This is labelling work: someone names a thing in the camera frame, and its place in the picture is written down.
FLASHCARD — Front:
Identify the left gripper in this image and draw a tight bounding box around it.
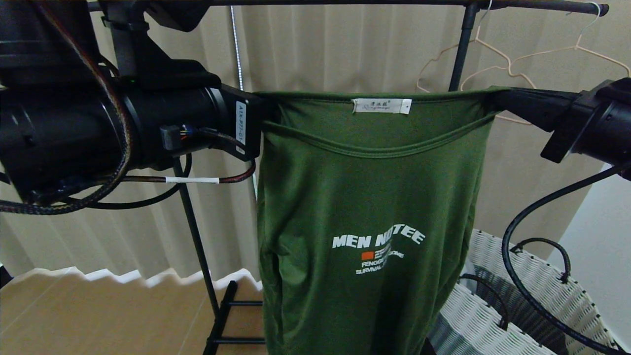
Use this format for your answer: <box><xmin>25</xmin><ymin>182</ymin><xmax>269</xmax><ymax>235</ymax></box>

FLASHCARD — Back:
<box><xmin>0</xmin><ymin>84</ymin><xmax>263</xmax><ymax>204</ymax></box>

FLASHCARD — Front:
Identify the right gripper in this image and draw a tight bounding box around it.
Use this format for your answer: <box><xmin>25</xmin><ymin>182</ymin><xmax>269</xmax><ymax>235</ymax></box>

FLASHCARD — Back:
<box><xmin>540</xmin><ymin>78</ymin><xmax>631</xmax><ymax>168</ymax></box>

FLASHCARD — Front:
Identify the pink clothes hanger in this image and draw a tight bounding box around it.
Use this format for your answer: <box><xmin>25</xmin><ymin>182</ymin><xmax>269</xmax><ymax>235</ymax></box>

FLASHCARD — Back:
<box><xmin>416</xmin><ymin>0</ymin><xmax>538</xmax><ymax>94</ymax></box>
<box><xmin>459</xmin><ymin>1</ymin><xmax>631</xmax><ymax>126</ymax></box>

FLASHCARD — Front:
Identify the green long-sleeved shirt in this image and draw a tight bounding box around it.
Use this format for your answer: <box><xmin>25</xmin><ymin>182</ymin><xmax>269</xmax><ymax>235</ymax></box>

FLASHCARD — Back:
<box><xmin>256</xmin><ymin>86</ymin><xmax>511</xmax><ymax>355</ymax></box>

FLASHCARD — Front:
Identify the black clothes rack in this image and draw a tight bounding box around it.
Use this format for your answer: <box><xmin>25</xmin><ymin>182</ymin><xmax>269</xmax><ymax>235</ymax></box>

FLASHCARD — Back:
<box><xmin>88</xmin><ymin>0</ymin><xmax>610</xmax><ymax>355</ymax></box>

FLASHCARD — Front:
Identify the white laundry basket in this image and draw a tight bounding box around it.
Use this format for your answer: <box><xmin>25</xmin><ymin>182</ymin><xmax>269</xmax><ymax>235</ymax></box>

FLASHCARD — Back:
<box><xmin>426</xmin><ymin>228</ymin><xmax>622</xmax><ymax>355</ymax></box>

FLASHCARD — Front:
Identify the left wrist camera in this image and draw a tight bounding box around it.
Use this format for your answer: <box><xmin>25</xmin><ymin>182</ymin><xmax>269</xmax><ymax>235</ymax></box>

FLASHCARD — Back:
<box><xmin>89</xmin><ymin>0</ymin><xmax>222</xmax><ymax>89</ymax></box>

